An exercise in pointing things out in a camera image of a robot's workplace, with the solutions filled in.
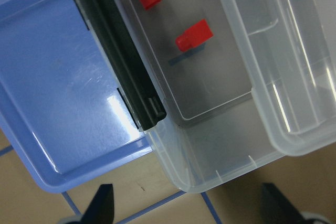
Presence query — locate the blue plastic tray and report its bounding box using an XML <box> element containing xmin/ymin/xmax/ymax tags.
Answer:
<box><xmin>1</xmin><ymin>0</ymin><xmax>151</xmax><ymax>193</ymax></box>

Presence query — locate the clear plastic storage box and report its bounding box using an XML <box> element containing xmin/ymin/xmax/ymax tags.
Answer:
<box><xmin>62</xmin><ymin>0</ymin><xmax>289</xmax><ymax>195</ymax></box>

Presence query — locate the clear plastic box lid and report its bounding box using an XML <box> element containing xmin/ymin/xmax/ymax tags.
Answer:
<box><xmin>220</xmin><ymin>0</ymin><xmax>335</xmax><ymax>156</ymax></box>

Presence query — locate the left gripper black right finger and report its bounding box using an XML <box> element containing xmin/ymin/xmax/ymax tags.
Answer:
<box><xmin>261</xmin><ymin>183</ymin><xmax>305</xmax><ymax>223</ymax></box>

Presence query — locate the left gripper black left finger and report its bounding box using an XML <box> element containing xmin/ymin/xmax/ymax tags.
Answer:
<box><xmin>80</xmin><ymin>184</ymin><xmax>115</xmax><ymax>224</ymax></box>

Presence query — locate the black box latch handle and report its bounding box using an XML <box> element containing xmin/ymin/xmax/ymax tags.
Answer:
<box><xmin>75</xmin><ymin>0</ymin><xmax>166</xmax><ymax>131</ymax></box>

